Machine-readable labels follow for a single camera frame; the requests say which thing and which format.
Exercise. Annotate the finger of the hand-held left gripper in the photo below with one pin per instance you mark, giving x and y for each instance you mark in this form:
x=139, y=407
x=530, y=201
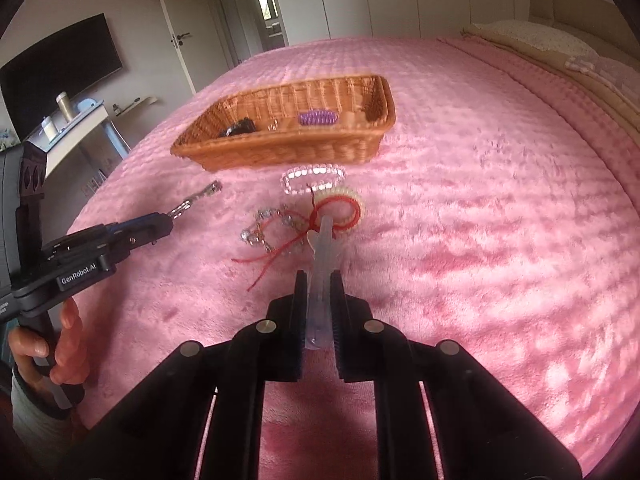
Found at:
x=150, y=225

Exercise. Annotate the person's left forearm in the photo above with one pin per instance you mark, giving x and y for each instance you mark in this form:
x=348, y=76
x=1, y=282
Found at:
x=37, y=417

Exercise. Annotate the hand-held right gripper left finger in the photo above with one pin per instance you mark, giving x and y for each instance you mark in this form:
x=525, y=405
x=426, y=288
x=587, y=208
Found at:
x=300, y=325

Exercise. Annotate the white ruffled pillow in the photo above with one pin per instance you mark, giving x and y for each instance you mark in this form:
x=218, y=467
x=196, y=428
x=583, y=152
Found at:
x=607, y=72

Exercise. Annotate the black wall television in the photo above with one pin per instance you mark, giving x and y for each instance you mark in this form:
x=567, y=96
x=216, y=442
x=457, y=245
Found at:
x=55, y=70

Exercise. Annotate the translucent plastic hair clip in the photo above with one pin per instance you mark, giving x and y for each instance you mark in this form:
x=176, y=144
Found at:
x=325, y=265

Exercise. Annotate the steel thermos bottle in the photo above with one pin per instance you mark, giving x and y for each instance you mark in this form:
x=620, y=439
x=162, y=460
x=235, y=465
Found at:
x=64, y=107

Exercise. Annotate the white desk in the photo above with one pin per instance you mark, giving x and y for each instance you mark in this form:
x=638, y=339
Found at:
x=85, y=127

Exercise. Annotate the small silver rings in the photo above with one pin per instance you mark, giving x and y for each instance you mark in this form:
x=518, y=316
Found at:
x=272, y=126

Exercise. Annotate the beige duvet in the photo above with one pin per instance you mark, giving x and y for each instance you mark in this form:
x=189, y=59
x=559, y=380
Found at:
x=565, y=67

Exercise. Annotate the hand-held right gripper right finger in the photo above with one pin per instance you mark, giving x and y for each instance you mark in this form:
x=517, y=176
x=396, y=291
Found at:
x=338, y=325

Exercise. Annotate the black hair accessory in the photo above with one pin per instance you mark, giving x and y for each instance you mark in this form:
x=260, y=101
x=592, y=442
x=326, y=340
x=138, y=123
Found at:
x=239, y=127

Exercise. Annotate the person's left hand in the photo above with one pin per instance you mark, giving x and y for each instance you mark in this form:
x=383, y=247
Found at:
x=67, y=345

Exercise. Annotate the white patterned pillow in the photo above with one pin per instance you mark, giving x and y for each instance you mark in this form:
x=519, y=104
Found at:
x=530, y=37

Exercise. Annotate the white room door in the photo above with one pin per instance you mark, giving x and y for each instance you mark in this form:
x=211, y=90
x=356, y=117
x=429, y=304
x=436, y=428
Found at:
x=190, y=5

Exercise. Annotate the brown wicker basket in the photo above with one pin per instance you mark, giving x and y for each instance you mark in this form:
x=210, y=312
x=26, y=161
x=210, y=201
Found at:
x=280, y=147

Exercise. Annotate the white cup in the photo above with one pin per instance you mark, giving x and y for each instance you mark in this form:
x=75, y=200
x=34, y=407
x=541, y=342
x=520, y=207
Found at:
x=48, y=129

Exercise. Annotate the pink plush blanket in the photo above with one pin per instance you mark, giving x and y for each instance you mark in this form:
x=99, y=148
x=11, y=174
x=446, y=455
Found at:
x=475, y=210

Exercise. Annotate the beige bed headboard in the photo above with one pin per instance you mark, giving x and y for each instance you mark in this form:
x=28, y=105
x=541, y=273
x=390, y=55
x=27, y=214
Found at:
x=580, y=15

